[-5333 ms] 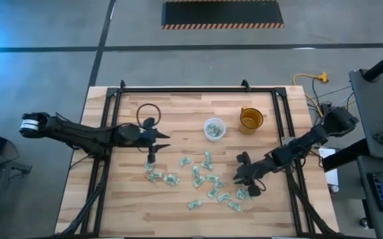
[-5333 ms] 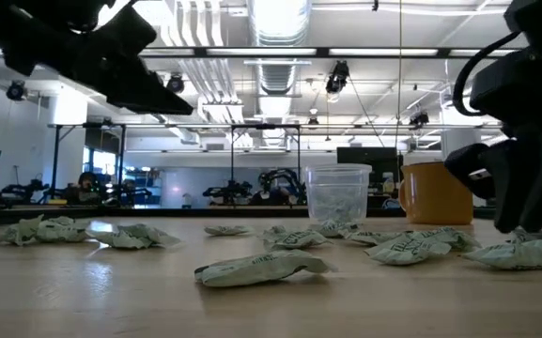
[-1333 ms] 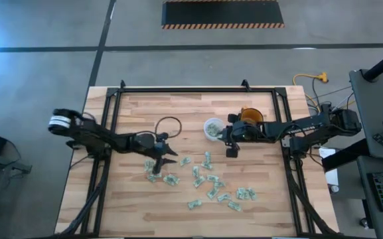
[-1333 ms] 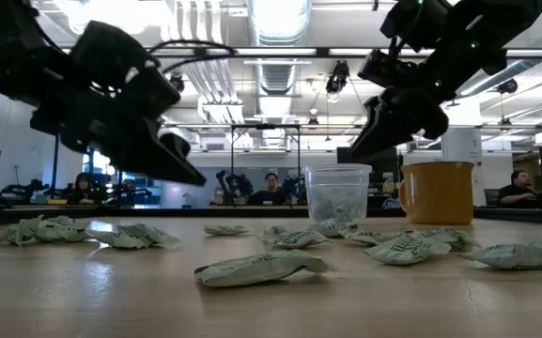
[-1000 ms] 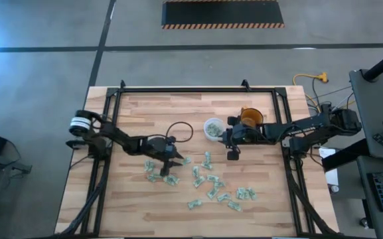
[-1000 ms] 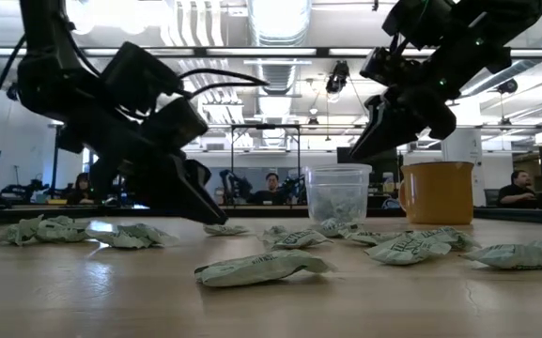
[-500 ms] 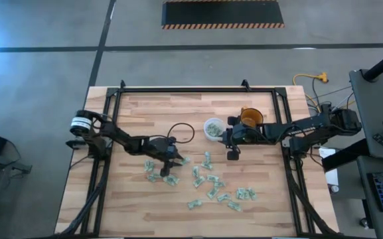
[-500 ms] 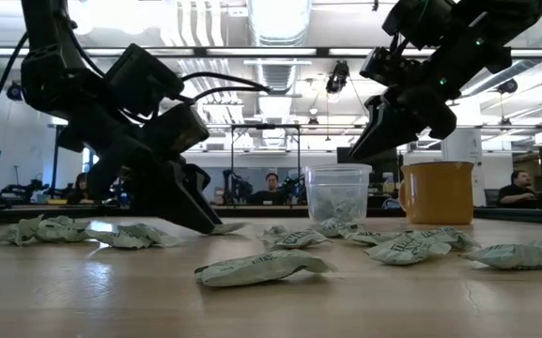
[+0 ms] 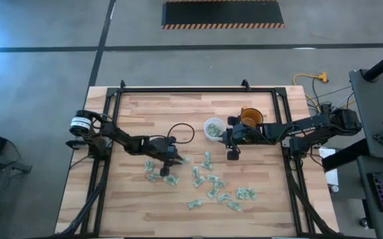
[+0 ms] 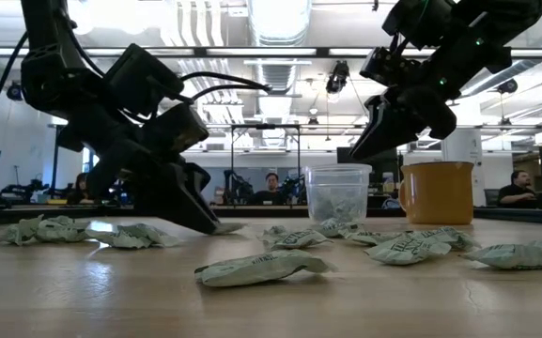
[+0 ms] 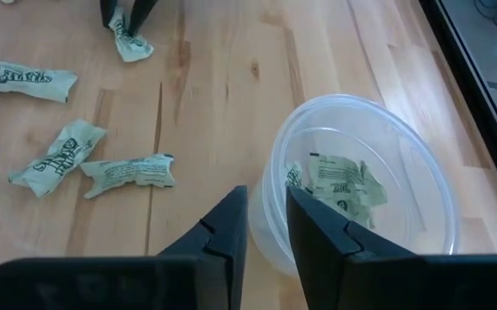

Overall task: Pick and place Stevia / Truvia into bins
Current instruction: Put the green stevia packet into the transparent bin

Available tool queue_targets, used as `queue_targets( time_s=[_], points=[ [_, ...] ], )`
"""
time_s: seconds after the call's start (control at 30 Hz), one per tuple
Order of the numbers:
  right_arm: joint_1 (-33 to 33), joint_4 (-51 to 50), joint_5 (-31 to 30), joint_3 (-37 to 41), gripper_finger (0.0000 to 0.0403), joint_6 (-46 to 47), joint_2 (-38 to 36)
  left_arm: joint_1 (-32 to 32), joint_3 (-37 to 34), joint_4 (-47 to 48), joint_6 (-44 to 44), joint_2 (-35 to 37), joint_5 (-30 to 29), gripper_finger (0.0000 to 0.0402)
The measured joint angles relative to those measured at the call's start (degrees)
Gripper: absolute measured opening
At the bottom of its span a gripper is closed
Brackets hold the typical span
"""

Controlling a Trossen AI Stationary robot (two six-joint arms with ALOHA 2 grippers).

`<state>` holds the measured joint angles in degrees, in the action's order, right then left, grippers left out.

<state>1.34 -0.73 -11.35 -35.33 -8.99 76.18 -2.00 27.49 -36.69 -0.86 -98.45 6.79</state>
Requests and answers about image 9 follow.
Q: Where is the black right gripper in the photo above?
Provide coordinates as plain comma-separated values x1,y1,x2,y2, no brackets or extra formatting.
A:
222,116,255,161

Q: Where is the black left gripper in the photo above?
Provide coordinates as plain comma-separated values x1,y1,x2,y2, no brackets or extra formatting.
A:
144,135,185,178

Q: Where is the clear plastic cup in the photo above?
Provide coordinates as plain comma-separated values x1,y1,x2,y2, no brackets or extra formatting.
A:
203,117,227,142

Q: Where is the orange mug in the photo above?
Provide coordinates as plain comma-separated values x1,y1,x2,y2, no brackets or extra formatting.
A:
238,106,264,129

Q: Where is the white paper box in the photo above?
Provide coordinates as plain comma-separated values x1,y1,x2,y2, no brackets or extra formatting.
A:
319,147,340,187

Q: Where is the black desk support beam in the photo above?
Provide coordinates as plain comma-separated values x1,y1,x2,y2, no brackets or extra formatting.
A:
321,138,370,173

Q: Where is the black hazard-striped floor mat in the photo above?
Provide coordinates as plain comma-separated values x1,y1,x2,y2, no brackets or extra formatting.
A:
161,0,285,30

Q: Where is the dark grey desk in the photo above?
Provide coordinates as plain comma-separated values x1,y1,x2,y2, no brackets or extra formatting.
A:
348,68,383,160
356,155,383,239

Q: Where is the small black controller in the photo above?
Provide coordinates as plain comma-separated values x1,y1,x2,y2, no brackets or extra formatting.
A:
372,130,383,147

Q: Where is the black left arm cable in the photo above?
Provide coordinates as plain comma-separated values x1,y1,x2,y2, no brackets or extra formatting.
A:
167,122,196,145

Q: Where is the black cable bundle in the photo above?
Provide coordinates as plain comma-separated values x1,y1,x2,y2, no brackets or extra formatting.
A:
58,159,108,236
287,159,337,237

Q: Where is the yellow extension cord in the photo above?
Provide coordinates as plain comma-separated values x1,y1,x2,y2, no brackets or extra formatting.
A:
292,71,330,114

